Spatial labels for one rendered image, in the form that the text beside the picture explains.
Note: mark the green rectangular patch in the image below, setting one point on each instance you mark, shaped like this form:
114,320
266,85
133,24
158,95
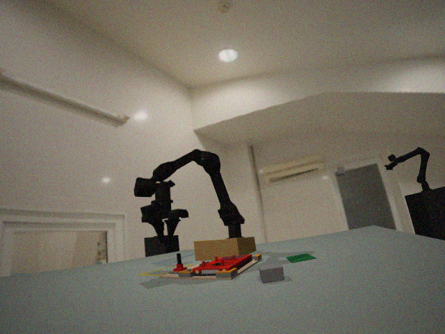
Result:
299,258

